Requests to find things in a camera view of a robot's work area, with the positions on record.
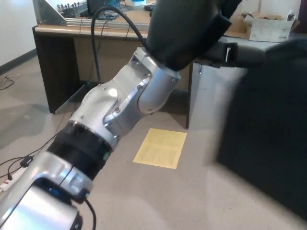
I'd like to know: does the blue cable bundle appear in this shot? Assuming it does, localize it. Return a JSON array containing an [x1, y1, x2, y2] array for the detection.
[[98, 0, 128, 21]]

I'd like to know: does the thin black desk cable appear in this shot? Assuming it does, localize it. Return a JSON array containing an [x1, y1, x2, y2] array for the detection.
[[33, 112, 75, 159]]

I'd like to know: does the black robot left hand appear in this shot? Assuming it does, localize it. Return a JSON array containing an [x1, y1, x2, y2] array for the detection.
[[146, 0, 266, 72]]

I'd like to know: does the aluminium extrusion frame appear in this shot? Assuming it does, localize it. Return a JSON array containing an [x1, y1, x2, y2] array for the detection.
[[33, 0, 154, 32]]

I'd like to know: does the white power strip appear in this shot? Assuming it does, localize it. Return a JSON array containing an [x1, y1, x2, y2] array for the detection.
[[0, 167, 25, 192]]

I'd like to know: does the white floor cable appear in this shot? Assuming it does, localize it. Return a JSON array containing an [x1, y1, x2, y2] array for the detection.
[[0, 74, 21, 86]]

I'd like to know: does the flat cardboard sheet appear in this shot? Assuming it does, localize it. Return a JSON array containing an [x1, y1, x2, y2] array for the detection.
[[225, 15, 250, 39]]

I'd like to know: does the thin black forearm cable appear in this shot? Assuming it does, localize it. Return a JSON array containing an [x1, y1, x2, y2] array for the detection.
[[71, 167, 97, 230]]

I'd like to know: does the black plug with cord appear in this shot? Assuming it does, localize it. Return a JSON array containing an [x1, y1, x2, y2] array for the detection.
[[6, 158, 24, 181]]

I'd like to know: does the black power adapter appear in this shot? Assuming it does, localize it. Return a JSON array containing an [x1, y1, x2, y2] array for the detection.
[[19, 155, 34, 168]]

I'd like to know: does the black monitor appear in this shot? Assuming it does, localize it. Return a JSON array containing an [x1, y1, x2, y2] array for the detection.
[[86, 0, 110, 16]]

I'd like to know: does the open cardboard box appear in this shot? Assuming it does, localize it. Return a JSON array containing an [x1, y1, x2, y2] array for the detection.
[[242, 11, 300, 43]]

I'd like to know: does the thick black wrist cable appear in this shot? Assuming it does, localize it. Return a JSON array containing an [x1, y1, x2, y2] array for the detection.
[[91, 6, 151, 84]]

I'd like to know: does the black and wood desk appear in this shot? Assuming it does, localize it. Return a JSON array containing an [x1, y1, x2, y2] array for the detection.
[[32, 0, 218, 129]]

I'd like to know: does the row of metal bolts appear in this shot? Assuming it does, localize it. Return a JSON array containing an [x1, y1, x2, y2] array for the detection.
[[56, 2, 81, 12]]

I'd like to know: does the yellow paper sheet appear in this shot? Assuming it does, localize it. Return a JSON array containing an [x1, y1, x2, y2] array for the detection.
[[132, 127, 188, 170]]

